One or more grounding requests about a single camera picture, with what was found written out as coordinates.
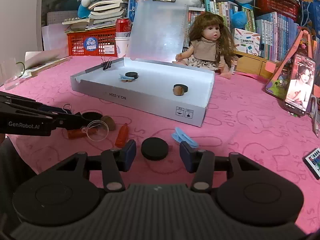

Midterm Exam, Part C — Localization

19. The large black binder clip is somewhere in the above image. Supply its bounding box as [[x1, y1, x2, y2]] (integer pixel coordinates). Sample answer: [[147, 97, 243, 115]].
[[62, 103, 81, 116]]

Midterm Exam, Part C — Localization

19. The binder clip on box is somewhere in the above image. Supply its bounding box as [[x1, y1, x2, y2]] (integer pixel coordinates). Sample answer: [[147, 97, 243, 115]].
[[101, 56, 112, 70]]

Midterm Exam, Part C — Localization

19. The stack of books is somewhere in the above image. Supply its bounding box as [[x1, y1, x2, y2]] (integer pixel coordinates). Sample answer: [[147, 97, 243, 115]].
[[63, 0, 129, 31]]

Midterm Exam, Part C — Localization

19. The clear plastic round lid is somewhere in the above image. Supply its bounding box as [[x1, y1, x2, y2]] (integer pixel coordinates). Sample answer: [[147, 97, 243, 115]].
[[81, 120, 109, 141]]

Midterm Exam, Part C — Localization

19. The grey cardboard box tray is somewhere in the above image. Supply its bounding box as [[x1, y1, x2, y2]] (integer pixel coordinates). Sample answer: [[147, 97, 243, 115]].
[[70, 57, 215, 127]]

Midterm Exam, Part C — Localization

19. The brown haired doll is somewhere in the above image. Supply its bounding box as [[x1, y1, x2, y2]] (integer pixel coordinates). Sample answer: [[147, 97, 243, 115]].
[[174, 12, 234, 79]]

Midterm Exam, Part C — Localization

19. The brown walnut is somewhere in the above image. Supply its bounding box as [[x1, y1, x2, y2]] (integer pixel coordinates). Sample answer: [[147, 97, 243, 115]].
[[100, 115, 116, 131]]

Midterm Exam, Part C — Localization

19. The blue plush toy left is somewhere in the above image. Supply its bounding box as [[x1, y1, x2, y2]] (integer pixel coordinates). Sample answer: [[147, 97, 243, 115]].
[[77, 0, 99, 19]]

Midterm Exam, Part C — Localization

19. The black round puck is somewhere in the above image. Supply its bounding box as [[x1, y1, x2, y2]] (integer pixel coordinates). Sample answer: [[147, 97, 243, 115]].
[[141, 137, 169, 161]]

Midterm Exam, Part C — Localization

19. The translucent clipboard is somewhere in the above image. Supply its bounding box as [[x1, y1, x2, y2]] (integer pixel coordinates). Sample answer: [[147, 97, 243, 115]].
[[126, 0, 189, 62]]

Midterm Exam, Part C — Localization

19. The pink house phone stand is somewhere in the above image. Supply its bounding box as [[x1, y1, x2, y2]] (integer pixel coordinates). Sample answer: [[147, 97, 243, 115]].
[[265, 27, 319, 100]]

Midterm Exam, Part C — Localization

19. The red plastic basket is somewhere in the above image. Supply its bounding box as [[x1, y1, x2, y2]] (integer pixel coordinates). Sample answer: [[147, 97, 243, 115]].
[[67, 27, 117, 57]]

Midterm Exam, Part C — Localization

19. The red soda can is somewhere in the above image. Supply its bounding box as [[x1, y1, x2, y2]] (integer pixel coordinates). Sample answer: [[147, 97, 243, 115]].
[[116, 18, 131, 37]]

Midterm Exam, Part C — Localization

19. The smartphone on stand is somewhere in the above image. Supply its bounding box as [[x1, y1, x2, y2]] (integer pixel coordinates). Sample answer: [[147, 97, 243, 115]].
[[284, 53, 316, 116]]

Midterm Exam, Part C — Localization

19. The small blue hair clip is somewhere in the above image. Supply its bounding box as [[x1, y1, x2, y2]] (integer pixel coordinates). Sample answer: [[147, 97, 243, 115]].
[[120, 74, 135, 82]]

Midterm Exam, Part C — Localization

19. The row of shelf books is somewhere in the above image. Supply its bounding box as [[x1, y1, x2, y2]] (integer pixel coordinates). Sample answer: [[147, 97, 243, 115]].
[[127, 0, 301, 63]]

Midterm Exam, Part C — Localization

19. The black oval stone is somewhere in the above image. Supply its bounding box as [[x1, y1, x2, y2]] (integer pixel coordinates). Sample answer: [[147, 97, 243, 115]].
[[125, 72, 138, 79]]

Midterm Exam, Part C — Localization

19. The white paper cup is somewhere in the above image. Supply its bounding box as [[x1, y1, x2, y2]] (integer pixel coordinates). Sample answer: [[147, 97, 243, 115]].
[[115, 37, 130, 58]]

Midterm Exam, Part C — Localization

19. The black ring lid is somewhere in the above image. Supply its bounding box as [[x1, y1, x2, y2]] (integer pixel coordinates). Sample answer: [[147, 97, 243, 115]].
[[81, 112, 103, 121]]

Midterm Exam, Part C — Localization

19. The brown nut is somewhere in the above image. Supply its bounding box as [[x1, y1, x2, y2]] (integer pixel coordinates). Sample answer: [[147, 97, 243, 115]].
[[173, 86, 184, 96]]

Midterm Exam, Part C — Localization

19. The red basket on shelf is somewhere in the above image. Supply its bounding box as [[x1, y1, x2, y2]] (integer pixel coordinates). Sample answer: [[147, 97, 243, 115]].
[[254, 0, 299, 22]]

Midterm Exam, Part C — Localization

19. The book at left edge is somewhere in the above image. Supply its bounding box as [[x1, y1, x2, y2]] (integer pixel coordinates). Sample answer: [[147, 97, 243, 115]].
[[19, 48, 68, 77]]

